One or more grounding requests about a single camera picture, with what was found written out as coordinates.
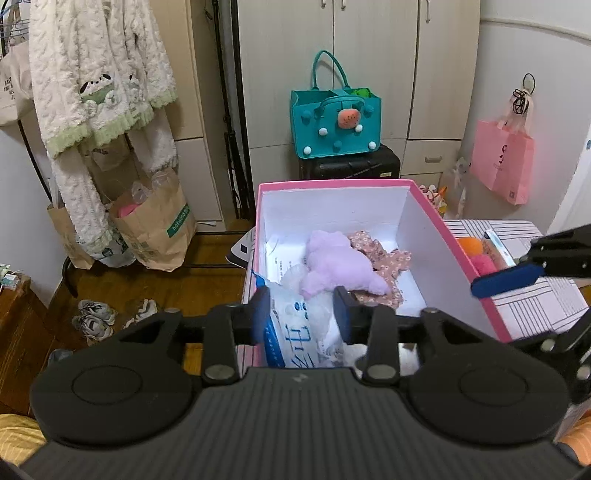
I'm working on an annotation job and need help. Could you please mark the teal felt tote bag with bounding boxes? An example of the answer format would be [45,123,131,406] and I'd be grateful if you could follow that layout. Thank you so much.
[290,50,382,160]

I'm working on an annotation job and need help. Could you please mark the beige canvas tote bag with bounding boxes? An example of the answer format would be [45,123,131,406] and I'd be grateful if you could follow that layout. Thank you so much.
[0,36,37,128]

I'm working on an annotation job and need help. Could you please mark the wooden nightstand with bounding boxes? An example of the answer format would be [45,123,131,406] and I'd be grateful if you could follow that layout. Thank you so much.
[0,276,57,370]

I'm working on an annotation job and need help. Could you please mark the pink fluffy pompom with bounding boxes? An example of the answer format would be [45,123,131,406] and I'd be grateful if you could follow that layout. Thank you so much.
[470,254,498,280]

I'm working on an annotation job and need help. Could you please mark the white blue tissue packet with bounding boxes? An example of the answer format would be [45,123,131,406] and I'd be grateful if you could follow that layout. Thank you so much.
[255,272,345,370]

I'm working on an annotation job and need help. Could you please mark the pink cardboard box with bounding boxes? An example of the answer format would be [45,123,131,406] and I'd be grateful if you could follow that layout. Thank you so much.
[235,179,514,370]

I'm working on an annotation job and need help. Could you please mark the white fleece jacket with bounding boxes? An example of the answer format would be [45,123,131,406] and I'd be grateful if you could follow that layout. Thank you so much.
[28,0,180,260]

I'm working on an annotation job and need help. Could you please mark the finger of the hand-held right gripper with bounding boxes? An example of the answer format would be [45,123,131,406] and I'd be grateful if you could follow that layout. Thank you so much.
[471,225,591,299]
[512,308,591,365]

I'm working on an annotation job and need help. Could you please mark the orange plush ball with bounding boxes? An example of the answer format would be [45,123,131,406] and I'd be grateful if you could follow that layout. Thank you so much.
[457,236,485,259]

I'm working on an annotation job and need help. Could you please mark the large brown paper bag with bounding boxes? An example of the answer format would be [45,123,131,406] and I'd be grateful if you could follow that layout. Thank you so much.
[110,170,197,273]

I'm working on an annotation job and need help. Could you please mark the black folded tripod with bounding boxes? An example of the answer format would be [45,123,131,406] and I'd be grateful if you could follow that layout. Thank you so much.
[210,0,254,222]

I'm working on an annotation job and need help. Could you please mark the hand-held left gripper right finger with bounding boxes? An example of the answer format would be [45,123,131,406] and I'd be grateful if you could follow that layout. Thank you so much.
[332,285,485,386]

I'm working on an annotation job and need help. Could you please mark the yellow bedding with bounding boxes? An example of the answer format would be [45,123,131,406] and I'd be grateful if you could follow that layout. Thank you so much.
[0,413,48,468]

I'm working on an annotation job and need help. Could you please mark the grey white sneaker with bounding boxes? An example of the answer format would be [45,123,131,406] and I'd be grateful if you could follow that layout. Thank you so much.
[76,300,117,325]
[71,316,115,346]

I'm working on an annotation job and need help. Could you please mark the purple plush toy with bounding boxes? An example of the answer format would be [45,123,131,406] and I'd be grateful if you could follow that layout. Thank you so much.
[300,230,391,298]

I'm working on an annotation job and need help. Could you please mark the pink shopping bag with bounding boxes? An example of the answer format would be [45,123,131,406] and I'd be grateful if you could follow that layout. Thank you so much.
[470,119,535,206]

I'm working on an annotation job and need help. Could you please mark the white printed paper sheet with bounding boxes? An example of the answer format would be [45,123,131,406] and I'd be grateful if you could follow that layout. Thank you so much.
[265,235,319,284]

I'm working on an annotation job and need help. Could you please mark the white slipper pair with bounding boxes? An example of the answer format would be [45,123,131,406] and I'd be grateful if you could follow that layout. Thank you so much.
[124,298,160,328]

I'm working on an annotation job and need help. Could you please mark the beige wardrobe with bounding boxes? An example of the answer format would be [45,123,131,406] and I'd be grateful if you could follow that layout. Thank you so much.
[173,0,482,232]

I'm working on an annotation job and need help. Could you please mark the black suitcase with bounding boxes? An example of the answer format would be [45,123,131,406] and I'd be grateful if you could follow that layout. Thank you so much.
[298,143,402,182]

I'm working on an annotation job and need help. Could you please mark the small brown paper bag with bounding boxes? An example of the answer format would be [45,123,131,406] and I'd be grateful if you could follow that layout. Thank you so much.
[46,202,96,271]

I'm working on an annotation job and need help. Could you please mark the white plastic bag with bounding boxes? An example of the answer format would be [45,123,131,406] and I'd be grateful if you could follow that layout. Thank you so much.
[445,157,472,220]

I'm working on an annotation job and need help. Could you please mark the pink floral cloth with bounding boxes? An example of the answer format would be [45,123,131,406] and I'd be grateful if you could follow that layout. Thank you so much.
[348,230,413,308]

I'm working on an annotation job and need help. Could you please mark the black hair ties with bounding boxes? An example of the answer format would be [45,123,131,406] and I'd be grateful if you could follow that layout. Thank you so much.
[510,73,537,116]

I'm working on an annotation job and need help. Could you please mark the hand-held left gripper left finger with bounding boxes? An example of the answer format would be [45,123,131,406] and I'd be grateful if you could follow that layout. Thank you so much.
[117,286,273,385]

